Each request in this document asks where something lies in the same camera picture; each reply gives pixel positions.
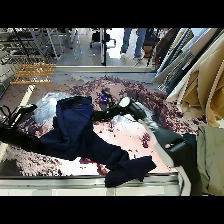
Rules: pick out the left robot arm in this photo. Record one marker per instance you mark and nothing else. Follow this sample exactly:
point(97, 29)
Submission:
point(16, 136)

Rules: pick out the navy blue pants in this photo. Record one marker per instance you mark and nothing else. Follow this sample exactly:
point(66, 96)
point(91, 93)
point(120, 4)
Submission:
point(75, 133)

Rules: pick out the olive grey garment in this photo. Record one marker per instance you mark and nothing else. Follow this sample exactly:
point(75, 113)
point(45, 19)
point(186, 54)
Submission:
point(211, 160)

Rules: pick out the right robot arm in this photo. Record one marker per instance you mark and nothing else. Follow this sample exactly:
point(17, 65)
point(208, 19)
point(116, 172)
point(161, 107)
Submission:
point(173, 146)

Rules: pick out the person's legs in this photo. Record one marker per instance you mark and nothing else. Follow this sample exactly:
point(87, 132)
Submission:
point(140, 41)

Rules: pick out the silver frame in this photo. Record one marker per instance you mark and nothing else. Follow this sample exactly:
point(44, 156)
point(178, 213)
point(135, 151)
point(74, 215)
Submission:
point(66, 187)

